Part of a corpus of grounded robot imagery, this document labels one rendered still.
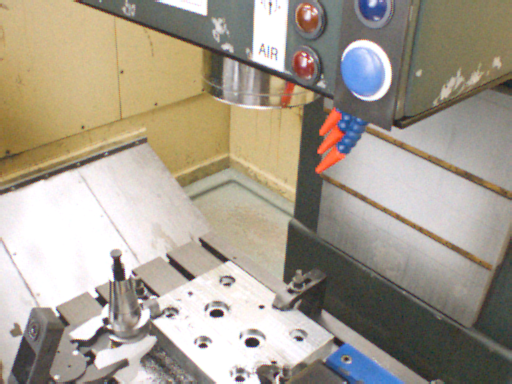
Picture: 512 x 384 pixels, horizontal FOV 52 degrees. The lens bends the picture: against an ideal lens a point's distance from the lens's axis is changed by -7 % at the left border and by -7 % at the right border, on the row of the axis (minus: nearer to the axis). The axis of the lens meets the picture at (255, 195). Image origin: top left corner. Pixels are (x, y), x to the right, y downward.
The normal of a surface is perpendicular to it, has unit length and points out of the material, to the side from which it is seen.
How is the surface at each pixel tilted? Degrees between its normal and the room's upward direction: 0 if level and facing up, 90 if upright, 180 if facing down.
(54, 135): 90
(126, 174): 24
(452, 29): 90
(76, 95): 90
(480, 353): 90
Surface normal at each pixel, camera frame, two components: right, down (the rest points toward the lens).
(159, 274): 0.04, -0.84
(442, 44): 0.68, 0.42
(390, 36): -0.73, 0.34
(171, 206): 0.32, -0.60
